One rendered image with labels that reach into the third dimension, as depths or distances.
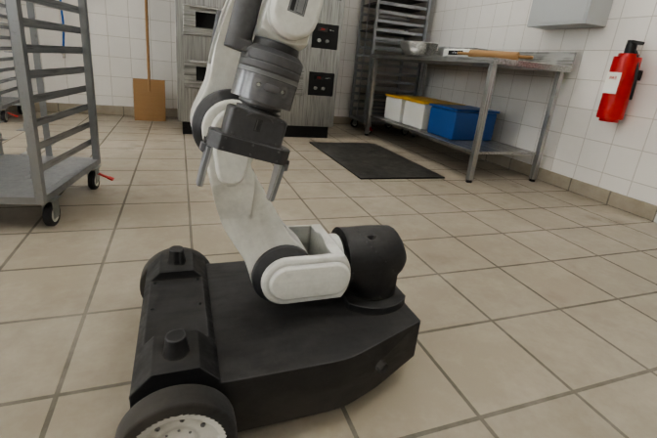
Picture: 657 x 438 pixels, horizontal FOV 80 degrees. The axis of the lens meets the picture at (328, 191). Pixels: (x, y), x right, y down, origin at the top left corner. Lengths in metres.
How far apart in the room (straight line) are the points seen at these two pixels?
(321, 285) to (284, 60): 0.53
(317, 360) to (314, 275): 0.17
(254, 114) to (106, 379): 0.78
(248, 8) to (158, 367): 0.60
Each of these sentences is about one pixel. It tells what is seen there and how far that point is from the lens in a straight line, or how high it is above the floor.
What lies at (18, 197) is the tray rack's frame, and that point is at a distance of 1.92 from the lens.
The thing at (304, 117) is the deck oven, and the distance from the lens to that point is 4.02.
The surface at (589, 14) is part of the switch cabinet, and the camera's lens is 3.33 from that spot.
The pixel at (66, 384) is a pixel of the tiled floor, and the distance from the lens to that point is 1.16.
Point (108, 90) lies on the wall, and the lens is 4.90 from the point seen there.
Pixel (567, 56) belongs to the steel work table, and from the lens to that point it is 3.51.
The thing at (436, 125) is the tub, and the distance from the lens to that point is 3.61.
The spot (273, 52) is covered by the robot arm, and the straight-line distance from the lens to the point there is 0.55.
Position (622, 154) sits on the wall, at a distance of 3.26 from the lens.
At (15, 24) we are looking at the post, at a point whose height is 0.77.
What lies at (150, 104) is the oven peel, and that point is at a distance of 4.58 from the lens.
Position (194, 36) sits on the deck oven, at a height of 0.85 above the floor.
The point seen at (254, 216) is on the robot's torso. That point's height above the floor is 0.42.
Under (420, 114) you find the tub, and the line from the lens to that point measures 3.82.
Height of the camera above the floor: 0.74
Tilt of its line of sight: 18 degrees down
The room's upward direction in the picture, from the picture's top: 6 degrees clockwise
